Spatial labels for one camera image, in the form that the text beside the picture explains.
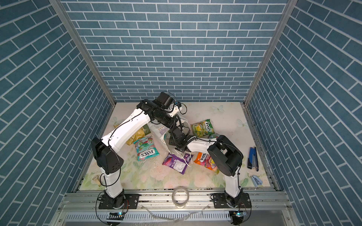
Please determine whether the white patterned paper bag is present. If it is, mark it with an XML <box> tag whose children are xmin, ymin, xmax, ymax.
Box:
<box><xmin>148</xmin><ymin>120</ymin><xmax>187</xmax><ymax>163</ymax></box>

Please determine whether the yellow kettle chips bag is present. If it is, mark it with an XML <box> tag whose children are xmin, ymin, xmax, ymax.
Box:
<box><xmin>126</xmin><ymin>124</ymin><xmax>150</xmax><ymax>146</ymax></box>

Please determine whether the purple snack packet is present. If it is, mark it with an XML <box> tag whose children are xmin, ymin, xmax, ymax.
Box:
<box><xmin>162</xmin><ymin>153</ymin><xmax>192</xmax><ymax>175</ymax></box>

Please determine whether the green Fox's spring tea candy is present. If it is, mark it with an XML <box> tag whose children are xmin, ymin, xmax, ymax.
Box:
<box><xmin>191</xmin><ymin>119</ymin><xmax>215</xmax><ymax>137</ymax></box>

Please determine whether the orange snack packet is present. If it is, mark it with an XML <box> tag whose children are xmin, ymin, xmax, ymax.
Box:
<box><xmin>194</xmin><ymin>153</ymin><xmax>220</xmax><ymax>174</ymax></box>

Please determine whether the teal Fox's mint blossom candy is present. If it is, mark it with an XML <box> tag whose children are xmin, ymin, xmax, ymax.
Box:
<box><xmin>208</xmin><ymin>133</ymin><xmax>220</xmax><ymax>139</ymax></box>

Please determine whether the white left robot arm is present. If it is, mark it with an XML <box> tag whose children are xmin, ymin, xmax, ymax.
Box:
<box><xmin>91</xmin><ymin>91</ymin><xmax>182</xmax><ymax>199</ymax></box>

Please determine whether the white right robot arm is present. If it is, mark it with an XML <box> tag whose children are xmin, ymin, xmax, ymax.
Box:
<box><xmin>170</xmin><ymin>127</ymin><xmax>243</xmax><ymax>200</ymax></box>

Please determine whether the clear tape roll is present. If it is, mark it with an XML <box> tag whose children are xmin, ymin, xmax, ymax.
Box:
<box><xmin>172</xmin><ymin>186</ymin><xmax>189</xmax><ymax>209</ymax></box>

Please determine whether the blue black stapler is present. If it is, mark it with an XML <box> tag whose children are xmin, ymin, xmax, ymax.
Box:
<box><xmin>247</xmin><ymin>147</ymin><xmax>259</xmax><ymax>171</ymax></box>

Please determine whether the small beige spool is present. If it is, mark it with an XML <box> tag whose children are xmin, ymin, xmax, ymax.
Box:
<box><xmin>91</xmin><ymin>175</ymin><xmax>101</xmax><ymax>186</ymax></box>

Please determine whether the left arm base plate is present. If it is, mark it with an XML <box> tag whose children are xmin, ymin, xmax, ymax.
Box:
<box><xmin>97</xmin><ymin>192</ymin><xmax>140</xmax><ymax>210</ymax></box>

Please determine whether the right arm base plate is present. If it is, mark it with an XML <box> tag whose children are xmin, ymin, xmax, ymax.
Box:
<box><xmin>210</xmin><ymin>192</ymin><xmax>252</xmax><ymax>209</ymax></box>

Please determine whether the white cable tie strip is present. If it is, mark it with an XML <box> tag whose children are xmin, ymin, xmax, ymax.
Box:
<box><xmin>141</xmin><ymin>205</ymin><xmax>210</xmax><ymax>222</ymax></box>

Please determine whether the aluminium front rail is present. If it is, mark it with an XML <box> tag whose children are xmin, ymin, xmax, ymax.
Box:
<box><xmin>59</xmin><ymin>188</ymin><xmax>292</xmax><ymax>212</ymax></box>

